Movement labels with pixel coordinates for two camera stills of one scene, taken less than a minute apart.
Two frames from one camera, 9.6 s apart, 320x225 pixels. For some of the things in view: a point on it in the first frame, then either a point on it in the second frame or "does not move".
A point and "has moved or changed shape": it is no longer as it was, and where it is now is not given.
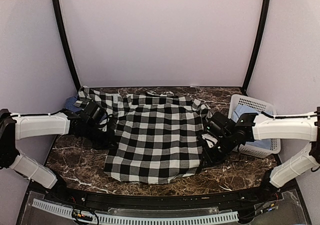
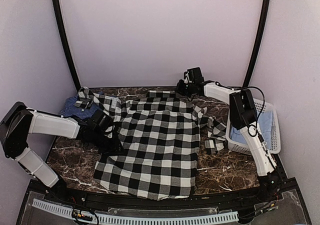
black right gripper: (211, 159) to (179, 88)
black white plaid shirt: (158, 136) has moved or changed shape
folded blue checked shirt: (70, 102) does not move
